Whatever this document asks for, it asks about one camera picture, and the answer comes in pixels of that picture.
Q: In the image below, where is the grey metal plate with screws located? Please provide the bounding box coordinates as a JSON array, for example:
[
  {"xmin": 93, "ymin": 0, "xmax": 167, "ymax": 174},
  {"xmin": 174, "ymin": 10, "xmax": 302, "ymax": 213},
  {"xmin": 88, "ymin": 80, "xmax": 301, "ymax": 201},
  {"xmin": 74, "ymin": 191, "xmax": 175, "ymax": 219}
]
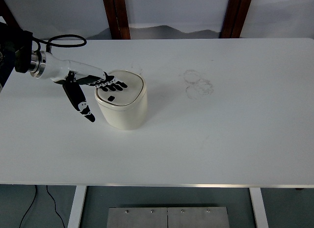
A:
[{"xmin": 106, "ymin": 206, "xmax": 230, "ymax": 228}]

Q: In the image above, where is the white table leg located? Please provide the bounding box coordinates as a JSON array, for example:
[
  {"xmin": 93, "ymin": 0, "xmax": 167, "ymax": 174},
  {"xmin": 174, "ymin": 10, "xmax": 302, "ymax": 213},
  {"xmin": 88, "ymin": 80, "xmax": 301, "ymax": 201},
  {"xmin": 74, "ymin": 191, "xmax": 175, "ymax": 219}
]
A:
[
  {"xmin": 249, "ymin": 188, "xmax": 269, "ymax": 228},
  {"xmin": 67, "ymin": 186, "xmax": 87, "ymax": 228}
]

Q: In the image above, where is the landscape painted screen panel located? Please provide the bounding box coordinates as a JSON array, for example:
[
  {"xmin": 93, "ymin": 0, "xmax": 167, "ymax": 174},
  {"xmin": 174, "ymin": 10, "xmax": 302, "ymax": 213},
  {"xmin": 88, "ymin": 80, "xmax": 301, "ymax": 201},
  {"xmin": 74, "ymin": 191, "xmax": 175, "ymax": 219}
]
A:
[
  {"xmin": 0, "ymin": 0, "xmax": 112, "ymax": 41},
  {"xmin": 239, "ymin": 0, "xmax": 314, "ymax": 39},
  {"xmin": 124, "ymin": 0, "xmax": 232, "ymax": 40}
]

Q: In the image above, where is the black floor cable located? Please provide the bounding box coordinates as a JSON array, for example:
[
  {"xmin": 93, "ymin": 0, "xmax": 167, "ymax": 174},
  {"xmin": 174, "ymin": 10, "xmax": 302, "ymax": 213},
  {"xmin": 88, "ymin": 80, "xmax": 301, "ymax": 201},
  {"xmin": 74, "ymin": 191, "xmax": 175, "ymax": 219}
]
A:
[
  {"xmin": 19, "ymin": 185, "xmax": 38, "ymax": 228},
  {"xmin": 46, "ymin": 185, "xmax": 65, "ymax": 228}
]

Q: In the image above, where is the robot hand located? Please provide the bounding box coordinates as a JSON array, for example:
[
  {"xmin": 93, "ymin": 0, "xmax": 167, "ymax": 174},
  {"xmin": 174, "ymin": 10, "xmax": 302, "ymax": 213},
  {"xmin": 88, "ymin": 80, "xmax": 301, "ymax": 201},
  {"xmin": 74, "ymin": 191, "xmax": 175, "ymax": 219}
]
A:
[{"xmin": 39, "ymin": 51, "xmax": 128, "ymax": 123}]

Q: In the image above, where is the cream trash bin with lid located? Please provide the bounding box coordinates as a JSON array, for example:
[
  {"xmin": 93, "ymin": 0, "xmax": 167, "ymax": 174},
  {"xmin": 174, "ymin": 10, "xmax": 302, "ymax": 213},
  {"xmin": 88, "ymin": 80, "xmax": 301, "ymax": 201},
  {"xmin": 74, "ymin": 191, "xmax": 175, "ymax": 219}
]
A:
[{"xmin": 94, "ymin": 69, "xmax": 148, "ymax": 130}]

